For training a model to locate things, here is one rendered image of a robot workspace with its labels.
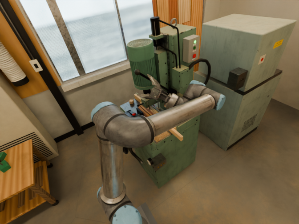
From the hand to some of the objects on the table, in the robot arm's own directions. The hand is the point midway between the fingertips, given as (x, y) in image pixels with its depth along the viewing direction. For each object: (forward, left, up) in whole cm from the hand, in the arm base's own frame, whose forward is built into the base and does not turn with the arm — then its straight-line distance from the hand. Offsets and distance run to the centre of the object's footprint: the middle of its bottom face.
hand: (141, 84), depth 105 cm
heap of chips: (-14, -4, -39) cm, 41 cm away
